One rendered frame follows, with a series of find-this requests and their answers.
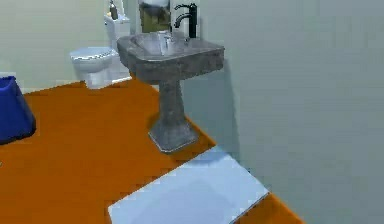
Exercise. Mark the pale blue bath mat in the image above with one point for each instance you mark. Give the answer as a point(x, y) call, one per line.
point(190, 190)

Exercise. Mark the black sink faucet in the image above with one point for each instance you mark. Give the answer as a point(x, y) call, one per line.
point(192, 20)

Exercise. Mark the white toilet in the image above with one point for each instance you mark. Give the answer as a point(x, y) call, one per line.
point(96, 60)

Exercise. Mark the dark soap bottle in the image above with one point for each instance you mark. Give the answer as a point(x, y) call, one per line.
point(113, 11)

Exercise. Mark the blue bin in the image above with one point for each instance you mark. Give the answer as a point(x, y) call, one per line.
point(11, 110)

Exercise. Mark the grey stone pedestal sink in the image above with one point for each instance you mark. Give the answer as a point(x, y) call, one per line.
point(166, 60)

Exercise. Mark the wall mirror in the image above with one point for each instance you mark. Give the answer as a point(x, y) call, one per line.
point(154, 15)

